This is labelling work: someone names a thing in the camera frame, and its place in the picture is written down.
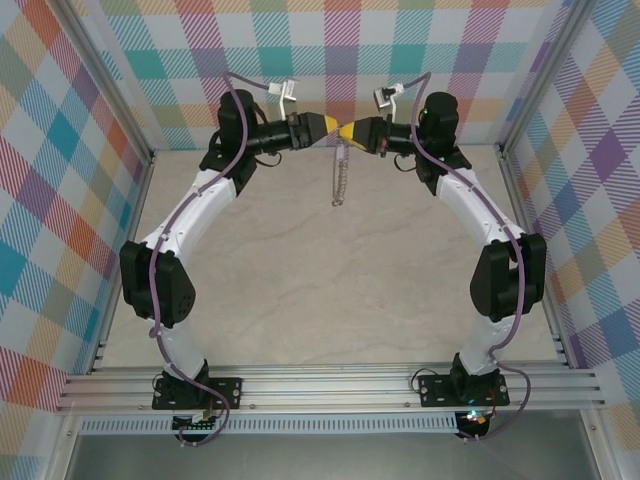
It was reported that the aluminium frame post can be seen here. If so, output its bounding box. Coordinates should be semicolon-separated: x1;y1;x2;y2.
58;0;157;164
578;403;619;480
43;413;84;480
498;0;587;154

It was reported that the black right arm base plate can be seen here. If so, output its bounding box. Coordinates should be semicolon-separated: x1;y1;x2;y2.
417;370;511;409

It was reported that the aluminium table side rail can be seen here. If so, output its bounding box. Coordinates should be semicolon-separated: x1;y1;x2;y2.
87;149;157;376
498;144;574;369

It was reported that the white slotted cable duct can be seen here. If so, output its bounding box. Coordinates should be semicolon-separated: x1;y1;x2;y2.
78;417;460;436

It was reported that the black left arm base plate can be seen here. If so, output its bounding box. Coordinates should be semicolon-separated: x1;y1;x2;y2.
151;375;245;412

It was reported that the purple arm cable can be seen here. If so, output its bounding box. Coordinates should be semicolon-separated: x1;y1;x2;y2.
399;73;532;444
148;72;281;448

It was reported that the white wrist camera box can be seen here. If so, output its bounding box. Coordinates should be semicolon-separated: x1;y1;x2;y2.
267;79;300;121
372;83;405;119

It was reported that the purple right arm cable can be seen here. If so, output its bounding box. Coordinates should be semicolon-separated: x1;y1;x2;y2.
399;73;532;444

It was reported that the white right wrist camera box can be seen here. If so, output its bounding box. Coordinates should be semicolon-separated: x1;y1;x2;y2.
372;83;405;119

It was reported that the bunch of silver key rings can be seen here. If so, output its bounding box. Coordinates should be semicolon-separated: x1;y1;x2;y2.
330;133;354;207

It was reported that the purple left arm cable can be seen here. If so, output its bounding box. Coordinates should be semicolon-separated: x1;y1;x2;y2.
148;72;281;448

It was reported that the long aluminium base rail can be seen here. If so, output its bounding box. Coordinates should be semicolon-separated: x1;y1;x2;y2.
54;363;607;414

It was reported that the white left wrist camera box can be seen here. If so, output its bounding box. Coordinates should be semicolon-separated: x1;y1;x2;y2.
267;79;300;121

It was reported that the small electronics board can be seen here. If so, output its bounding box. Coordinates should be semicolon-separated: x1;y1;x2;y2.
458;408;490;437
172;409;222;434

